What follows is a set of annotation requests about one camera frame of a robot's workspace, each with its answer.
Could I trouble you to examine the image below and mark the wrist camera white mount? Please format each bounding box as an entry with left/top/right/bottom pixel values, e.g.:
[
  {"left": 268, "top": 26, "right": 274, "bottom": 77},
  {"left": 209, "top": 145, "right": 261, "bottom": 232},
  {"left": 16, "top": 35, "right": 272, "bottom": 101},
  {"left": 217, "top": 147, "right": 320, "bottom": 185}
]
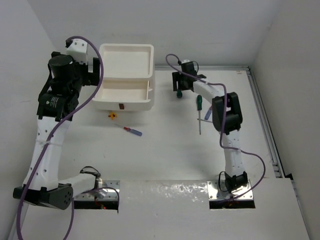
[
  {"left": 181, "top": 59, "right": 191, "bottom": 64},
  {"left": 66, "top": 38, "right": 88, "bottom": 65}
]

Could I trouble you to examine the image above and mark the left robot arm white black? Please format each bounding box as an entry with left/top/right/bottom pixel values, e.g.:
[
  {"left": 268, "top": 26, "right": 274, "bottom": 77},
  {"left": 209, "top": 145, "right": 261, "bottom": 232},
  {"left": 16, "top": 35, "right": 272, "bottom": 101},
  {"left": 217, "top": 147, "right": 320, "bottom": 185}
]
[{"left": 13, "top": 50, "right": 100, "bottom": 210}]

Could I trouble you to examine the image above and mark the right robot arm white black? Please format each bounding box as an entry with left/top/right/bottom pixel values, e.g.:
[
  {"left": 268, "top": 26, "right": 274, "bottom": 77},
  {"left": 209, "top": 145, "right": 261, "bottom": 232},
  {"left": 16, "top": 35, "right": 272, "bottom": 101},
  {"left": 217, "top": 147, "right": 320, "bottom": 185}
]
[{"left": 172, "top": 60, "right": 248, "bottom": 193}]

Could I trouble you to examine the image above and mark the blue handled screwdriver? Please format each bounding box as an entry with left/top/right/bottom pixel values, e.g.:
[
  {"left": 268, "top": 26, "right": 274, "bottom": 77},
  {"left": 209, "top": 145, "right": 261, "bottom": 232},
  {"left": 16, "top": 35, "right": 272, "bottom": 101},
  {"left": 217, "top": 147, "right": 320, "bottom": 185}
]
[{"left": 197, "top": 106, "right": 212, "bottom": 122}]

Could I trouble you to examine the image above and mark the metal base plate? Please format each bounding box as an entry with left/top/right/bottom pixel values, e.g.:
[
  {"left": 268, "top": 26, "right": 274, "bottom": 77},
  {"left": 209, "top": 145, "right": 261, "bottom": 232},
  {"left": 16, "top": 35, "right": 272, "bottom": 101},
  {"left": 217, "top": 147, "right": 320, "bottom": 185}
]
[
  {"left": 207, "top": 179, "right": 254, "bottom": 201},
  {"left": 75, "top": 180, "right": 121, "bottom": 202}
]

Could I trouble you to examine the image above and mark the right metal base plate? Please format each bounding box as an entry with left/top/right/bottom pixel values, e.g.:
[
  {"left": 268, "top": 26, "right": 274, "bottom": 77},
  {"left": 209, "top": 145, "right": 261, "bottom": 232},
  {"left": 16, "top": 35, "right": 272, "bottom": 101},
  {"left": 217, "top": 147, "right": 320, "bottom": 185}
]
[{"left": 207, "top": 179, "right": 254, "bottom": 201}]

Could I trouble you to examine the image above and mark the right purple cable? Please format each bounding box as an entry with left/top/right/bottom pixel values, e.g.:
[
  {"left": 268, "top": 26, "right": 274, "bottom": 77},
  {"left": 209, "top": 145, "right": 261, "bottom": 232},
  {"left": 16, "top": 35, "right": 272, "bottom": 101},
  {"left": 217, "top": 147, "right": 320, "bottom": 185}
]
[{"left": 165, "top": 53, "right": 266, "bottom": 201}]

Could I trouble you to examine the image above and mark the aluminium frame rail left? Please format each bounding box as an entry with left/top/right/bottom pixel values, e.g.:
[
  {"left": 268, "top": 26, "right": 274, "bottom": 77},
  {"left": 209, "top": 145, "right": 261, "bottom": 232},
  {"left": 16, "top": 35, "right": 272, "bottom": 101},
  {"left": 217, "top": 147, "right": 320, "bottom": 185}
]
[{"left": 7, "top": 199, "right": 28, "bottom": 240}]

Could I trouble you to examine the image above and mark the aluminium frame rail right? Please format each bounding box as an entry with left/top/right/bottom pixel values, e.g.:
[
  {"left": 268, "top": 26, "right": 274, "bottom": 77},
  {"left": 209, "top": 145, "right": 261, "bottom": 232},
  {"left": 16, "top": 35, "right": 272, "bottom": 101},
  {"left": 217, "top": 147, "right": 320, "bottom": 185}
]
[{"left": 246, "top": 68, "right": 294, "bottom": 182}]

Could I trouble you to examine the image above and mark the yellow small clamp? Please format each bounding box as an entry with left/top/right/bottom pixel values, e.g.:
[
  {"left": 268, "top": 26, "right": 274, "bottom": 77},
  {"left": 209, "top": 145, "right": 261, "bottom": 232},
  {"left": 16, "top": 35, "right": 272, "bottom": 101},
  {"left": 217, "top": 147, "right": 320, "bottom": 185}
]
[{"left": 108, "top": 112, "right": 118, "bottom": 120}]

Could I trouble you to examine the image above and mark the white drawer container box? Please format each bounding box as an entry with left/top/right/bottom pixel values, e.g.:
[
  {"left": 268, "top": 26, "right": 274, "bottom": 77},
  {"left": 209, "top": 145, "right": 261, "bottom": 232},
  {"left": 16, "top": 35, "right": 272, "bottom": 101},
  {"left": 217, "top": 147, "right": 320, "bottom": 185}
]
[{"left": 98, "top": 43, "right": 156, "bottom": 106}]

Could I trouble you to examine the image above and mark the stubby green screwdriver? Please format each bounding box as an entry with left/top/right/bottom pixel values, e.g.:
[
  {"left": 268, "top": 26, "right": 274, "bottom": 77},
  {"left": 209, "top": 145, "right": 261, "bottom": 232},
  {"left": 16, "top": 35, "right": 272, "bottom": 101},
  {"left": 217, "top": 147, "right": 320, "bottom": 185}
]
[{"left": 176, "top": 89, "right": 183, "bottom": 99}]

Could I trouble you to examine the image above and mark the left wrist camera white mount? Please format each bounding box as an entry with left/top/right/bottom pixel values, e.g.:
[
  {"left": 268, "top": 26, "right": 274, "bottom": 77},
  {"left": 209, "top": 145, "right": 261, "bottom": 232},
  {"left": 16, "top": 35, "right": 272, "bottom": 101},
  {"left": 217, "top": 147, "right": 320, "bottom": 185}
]
[{"left": 66, "top": 38, "right": 88, "bottom": 65}]

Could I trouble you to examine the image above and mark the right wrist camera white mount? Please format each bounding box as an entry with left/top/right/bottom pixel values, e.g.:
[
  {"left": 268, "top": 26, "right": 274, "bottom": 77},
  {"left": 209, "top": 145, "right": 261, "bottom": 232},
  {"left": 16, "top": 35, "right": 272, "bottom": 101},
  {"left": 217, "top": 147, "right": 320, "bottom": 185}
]
[{"left": 181, "top": 59, "right": 191, "bottom": 64}]

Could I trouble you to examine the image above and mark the purple cable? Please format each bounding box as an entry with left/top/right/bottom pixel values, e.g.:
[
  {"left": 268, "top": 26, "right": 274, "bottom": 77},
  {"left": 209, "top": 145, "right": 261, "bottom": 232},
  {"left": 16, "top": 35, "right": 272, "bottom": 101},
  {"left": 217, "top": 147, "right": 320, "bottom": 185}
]
[
  {"left": 165, "top": 53, "right": 266, "bottom": 201},
  {"left": 16, "top": 36, "right": 105, "bottom": 240}
]

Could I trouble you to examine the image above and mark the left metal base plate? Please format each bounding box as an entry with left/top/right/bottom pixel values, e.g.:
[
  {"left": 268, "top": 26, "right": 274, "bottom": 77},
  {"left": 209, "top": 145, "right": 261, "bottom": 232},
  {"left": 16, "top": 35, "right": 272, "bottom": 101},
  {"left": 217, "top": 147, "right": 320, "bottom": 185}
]
[{"left": 75, "top": 180, "right": 121, "bottom": 202}]

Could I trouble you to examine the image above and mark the aluminium frame rail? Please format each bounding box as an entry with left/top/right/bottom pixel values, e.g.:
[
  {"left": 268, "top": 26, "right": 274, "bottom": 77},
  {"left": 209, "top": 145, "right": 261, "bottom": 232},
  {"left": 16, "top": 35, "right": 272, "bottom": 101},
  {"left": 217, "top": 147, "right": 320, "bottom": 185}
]
[
  {"left": 246, "top": 68, "right": 294, "bottom": 182},
  {"left": 7, "top": 199, "right": 28, "bottom": 240}
]

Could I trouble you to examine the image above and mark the small blue red screwdriver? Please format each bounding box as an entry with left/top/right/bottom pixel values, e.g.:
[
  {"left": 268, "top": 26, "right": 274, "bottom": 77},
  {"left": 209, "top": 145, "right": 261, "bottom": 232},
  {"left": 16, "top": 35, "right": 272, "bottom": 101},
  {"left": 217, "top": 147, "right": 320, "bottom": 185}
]
[{"left": 115, "top": 123, "right": 143, "bottom": 137}]

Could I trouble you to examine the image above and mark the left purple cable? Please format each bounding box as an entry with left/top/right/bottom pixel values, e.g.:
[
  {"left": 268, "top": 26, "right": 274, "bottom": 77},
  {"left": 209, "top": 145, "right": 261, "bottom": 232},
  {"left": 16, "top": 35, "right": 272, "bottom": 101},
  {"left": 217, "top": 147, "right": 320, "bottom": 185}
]
[{"left": 16, "top": 36, "right": 105, "bottom": 240}]

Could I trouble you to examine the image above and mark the long green screwdriver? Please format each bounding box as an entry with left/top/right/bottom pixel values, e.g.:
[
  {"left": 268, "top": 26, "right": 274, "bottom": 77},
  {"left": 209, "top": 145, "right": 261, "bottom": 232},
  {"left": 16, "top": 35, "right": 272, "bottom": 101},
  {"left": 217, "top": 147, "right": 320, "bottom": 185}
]
[{"left": 196, "top": 94, "right": 203, "bottom": 135}]

